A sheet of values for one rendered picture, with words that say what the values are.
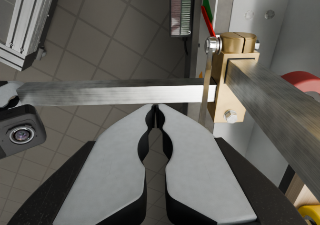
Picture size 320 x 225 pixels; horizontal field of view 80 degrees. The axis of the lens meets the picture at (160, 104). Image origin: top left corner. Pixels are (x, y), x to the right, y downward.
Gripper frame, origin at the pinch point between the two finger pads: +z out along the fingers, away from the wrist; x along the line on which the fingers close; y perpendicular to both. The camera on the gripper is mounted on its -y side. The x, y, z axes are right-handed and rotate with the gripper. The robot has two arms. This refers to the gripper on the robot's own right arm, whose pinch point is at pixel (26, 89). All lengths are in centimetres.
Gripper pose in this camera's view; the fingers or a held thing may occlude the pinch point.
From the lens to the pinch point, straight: 40.0
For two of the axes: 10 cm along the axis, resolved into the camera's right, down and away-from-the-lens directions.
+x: 0.2, 8.7, 5.0
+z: -0.3, -5.0, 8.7
